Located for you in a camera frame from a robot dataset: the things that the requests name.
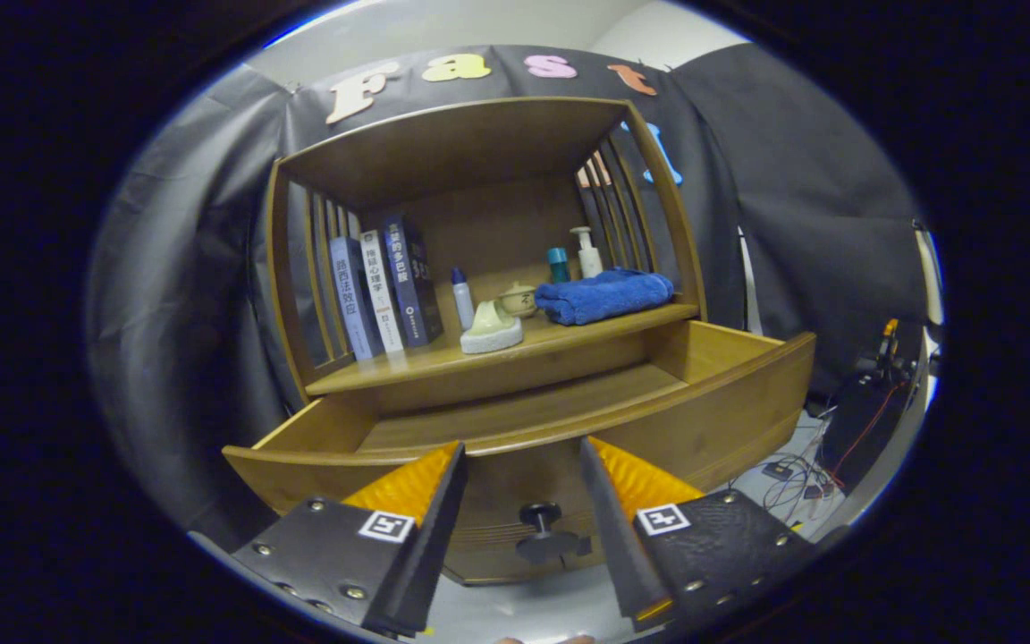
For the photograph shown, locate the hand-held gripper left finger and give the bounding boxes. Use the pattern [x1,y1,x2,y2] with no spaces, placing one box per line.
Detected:
[229,441,470,639]

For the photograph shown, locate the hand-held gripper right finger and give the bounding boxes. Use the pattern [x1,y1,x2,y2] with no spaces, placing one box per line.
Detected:
[579,436,816,631]

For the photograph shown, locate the wooden drawer with black knob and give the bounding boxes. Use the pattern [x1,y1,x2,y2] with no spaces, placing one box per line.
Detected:
[223,319,817,587]

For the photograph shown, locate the cream scrub brush white sponge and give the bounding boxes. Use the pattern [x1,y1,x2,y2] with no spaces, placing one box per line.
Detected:
[460,300,524,355]

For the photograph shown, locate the wooden cabinet countertop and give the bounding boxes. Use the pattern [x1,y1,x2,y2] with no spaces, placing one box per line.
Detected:
[305,302,702,396]

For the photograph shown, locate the wooden cabinet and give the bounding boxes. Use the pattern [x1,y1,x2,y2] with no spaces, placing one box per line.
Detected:
[265,97,710,414]

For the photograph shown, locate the folded blue towel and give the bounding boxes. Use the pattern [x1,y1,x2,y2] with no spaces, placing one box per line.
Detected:
[534,268,675,326]

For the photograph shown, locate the white bottle blue cap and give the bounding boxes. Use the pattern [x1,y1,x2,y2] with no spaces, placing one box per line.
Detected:
[452,267,476,331]

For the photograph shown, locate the light blue book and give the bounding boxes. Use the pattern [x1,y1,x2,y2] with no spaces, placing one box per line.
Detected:
[329,236,384,361]

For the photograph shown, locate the cream lidded tea cup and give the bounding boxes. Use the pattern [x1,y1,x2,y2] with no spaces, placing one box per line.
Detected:
[499,282,538,319]

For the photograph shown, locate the white book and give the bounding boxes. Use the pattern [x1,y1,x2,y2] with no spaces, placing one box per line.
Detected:
[359,229,406,353]

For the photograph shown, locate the dark navy book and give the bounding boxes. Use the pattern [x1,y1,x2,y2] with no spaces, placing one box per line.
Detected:
[381,213,444,348]

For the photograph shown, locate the white pump bottle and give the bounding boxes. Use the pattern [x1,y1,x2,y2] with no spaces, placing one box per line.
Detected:
[570,226,604,279]

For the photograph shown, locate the black device with orange part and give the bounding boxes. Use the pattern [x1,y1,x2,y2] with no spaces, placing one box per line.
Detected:
[823,318,924,489]

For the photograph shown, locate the black backdrop cloth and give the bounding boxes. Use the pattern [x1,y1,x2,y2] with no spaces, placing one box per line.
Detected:
[86,45,932,538]

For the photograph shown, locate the loose floor cables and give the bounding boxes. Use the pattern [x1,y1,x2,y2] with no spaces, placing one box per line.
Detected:
[761,445,840,502]

